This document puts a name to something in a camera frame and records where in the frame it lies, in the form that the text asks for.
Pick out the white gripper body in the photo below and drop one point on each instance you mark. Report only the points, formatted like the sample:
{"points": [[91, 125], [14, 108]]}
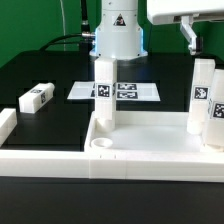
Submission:
{"points": [[160, 12]]}

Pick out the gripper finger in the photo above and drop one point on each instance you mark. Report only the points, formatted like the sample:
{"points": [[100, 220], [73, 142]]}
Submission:
{"points": [[195, 43]]}

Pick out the white desk tabletop panel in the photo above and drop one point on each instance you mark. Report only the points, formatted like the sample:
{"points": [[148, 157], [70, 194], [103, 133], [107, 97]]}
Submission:
{"points": [[146, 131]]}

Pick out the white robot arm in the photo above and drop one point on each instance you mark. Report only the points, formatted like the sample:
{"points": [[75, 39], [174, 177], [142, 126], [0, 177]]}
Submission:
{"points": [[120, 36]]}

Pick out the white marker sheet with tags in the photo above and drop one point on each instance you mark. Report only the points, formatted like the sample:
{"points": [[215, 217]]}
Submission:
{"points": [[123, 91]]}

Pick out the white U-shaped obstacle fence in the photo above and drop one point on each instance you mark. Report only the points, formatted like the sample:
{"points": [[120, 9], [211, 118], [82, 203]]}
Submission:
{"points": [[206, 166]]}

